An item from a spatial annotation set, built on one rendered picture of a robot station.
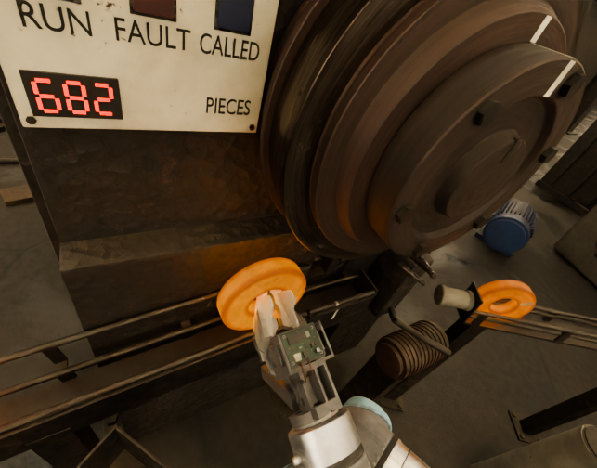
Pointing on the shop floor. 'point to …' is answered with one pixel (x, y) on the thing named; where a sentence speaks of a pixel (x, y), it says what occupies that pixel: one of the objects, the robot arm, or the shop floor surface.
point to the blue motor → (509, 227)
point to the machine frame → (160, 234)
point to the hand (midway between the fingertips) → (266, 289)
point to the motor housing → (395, 361)
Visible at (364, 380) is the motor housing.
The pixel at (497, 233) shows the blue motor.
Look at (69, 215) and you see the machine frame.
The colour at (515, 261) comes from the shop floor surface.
